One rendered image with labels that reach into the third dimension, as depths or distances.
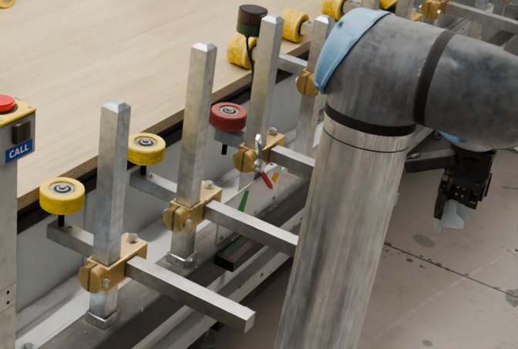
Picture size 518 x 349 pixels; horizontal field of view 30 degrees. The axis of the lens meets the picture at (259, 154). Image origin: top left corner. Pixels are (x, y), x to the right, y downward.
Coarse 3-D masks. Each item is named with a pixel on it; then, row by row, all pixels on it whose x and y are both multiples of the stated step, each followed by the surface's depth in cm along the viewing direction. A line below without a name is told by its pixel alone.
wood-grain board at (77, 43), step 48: (48, 0) 260; (96, 0) 264; (144, 0) 269; (192, 0) 274; (240, 0) 280; (288, 0) 285; (0, 48) 228; (48, 48) 231; (96, 48) 235; (144, 48) 239; (288, 48) 252; (48, 96) 208; (96, 96) 211; (144, 96) 215; (48, 144) 190; (96, 144) 192
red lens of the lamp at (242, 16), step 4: (240, 12) 194; (244, 12) 193; (240, 16) 194; (244, 16) 194; (248, 16) 193; (252, 16) 193; (256, 16) 193; (260, 16) 194; (264, 16) 194; (240, 20) 195; (244, 20) 194; (248, 20) 194; (252, 20) 194; (256, 20) 194; (260, 20) 194; (248, 24) 194; (252, 24) 194; (256, 24) 194; (260, 24) 194
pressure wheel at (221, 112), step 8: (216, 104) 214; (224, 104) 215; (232, 104) 215; (216, 112) 211; (224, 112) 212; (232, 112) 212; (240, 112) 212; (216, 120) 211; (224, 120) 210; (232, 120) 210; (240, 120) 211; (216, 128) 212; (224, 128) 210; (232, 128) 211; (240, 128) 212; (224, 152) 217
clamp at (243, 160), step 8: (272, 136) 212; (280, 136) 212; (272, 144) 209; (280, 144) 213; (240, 152) 204; (248, 152) 204; (256, 152) 205; (264, 152) 207; (240, 160) 205; (248, 160) 204; (264, 160) 208; (240, 168) 206; (248, 168) 205
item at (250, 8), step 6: (240, 6) 196; (246, 6) 196; (252, 6) 197; (258, 6) 197; (252, 12) 193; (258, 12) 194; (264, 12) 195; (246, 24) 194; (246, 36) 198; (246, 42) 199; (252, 60) 200; (252, 66) 200; (252, 72) 200; (252, 78) 201
